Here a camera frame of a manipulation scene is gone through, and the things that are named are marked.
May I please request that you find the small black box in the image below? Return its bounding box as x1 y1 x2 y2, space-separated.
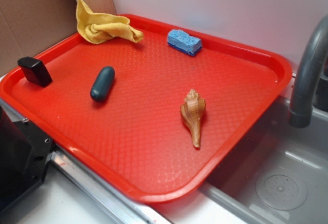
17 56 52 87

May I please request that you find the red plastic tray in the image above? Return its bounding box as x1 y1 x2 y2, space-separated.
1 15 292 203

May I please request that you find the brown spiral seashell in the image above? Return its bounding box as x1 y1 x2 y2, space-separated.
180 89 206 149

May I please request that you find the dark green oval capsule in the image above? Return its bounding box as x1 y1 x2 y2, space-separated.
90 66 115 102

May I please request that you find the blue sponge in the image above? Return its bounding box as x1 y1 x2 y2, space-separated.
167 29 202 56

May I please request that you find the yellow crumpled cloth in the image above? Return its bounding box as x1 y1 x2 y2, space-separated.
76 0 144 45

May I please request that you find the grey sink faucet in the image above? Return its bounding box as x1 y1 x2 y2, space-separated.
288 16 327 128

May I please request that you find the grey plastic sink basin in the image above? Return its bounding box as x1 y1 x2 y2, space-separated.
200 98 327 223

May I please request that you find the brown cardboard panel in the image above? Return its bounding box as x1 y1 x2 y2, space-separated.
1 0 116 75

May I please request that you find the silver metal rail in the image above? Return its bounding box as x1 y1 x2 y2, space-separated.
0 98 165 224

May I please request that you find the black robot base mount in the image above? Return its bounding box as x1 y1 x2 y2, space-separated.
1 109 54 214

